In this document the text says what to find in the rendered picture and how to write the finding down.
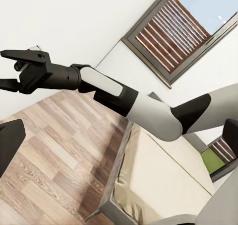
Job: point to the fixed window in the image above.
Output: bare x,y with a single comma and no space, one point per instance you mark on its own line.
174,34

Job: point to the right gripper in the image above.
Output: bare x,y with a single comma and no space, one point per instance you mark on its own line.
40,73

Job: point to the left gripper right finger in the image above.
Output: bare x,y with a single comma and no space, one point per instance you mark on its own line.
230,134

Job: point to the door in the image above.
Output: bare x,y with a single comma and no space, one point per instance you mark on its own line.
219,158

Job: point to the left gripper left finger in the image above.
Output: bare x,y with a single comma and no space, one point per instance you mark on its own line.
12,135

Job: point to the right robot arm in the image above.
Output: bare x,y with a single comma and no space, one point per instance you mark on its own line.
166,123

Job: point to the bed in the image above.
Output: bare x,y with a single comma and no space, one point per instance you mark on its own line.
152,179

